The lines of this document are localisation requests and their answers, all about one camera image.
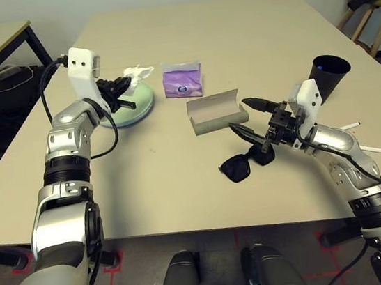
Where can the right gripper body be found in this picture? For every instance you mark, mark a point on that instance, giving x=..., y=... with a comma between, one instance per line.
x=281, y=125

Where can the black sunglasses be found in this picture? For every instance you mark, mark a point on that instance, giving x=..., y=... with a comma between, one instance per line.
x=236, y=169

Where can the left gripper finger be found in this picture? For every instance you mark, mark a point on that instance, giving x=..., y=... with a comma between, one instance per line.
x=123, y=89
x=121, y=81

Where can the white power strip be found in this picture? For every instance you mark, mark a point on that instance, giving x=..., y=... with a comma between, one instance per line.
x=5, y=72

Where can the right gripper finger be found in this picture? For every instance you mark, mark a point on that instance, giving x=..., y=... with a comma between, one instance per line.
x=251, y=134
x=263, y=105

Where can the black table foot bar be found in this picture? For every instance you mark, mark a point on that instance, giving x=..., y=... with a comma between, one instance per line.
x=336, y=235
x=2, y=258

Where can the black plastic cup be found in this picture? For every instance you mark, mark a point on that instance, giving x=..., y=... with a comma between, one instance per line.
x=327, y=86

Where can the grey right robot leg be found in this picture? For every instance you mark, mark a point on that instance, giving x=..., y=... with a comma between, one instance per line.
x=278, y=275

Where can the grey glasses case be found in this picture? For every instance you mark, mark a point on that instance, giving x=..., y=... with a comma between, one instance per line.
x=214, y=111

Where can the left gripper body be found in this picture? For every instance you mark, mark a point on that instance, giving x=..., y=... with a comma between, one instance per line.
x=110, y=96

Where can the white tissue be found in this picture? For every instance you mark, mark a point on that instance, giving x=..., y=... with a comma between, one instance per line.
x=139, y=72

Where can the pale green plate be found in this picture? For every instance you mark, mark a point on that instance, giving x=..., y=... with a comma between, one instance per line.
x=136, y=104

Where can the purple tissue pack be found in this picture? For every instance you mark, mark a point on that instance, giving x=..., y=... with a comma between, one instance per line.
x=182, y=80

